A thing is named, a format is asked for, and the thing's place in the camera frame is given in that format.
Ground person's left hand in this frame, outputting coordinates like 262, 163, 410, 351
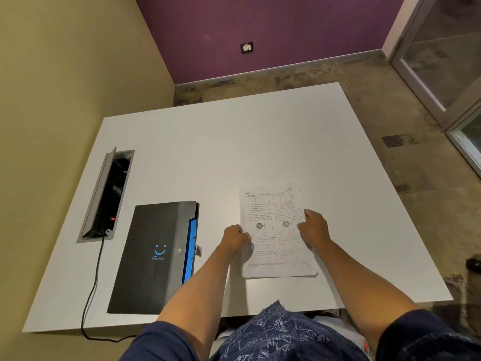
219, 225, 252, 257

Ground glass door with white frame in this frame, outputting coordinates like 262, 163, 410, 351
383, 0, 481, 177

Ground person's left forearm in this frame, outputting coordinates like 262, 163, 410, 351
156, 247, 236, 359

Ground stack of printed paper sheets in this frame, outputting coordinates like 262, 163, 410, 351
239, 183, 318, 279

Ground black power cable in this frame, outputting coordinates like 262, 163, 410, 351
80, 230, 137, 343

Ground person's right forearm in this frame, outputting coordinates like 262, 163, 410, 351
313, 238, 423, 350

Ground black expanding file folder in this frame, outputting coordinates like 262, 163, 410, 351
107, 201, 202, 315

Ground blue patterned shorts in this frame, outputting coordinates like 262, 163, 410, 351
209, 301, 371, 361

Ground dark blue shirt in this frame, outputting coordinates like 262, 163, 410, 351
119, 309, 481, 361

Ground person's right hand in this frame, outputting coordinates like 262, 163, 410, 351
297, 209, 331, 250

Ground grey table cable box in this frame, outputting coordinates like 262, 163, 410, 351
76, 146, 135, 244

